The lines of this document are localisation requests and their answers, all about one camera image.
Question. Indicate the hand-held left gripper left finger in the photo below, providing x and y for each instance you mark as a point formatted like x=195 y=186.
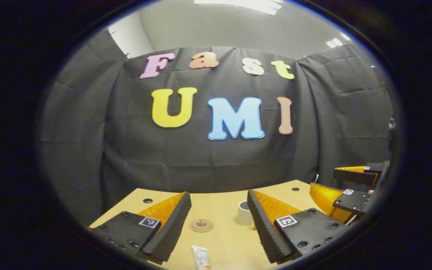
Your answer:
x=171 y=232

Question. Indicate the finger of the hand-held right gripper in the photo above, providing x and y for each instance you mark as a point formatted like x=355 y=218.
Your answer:
x=353 y=201
x=354 y=176

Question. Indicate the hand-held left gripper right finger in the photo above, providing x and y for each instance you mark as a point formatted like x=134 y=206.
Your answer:
x=264 y=228

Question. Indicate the round brown coaster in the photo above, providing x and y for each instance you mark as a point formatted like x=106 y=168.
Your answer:
x=201 y=225

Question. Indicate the white toothpaste tube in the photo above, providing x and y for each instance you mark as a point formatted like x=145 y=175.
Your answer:
x=201 y=258

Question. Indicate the wooden desktop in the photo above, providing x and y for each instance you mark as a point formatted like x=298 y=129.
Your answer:
x=219 y=243

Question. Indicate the black backdrop cloth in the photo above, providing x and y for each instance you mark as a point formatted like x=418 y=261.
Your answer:
x=201 y=161

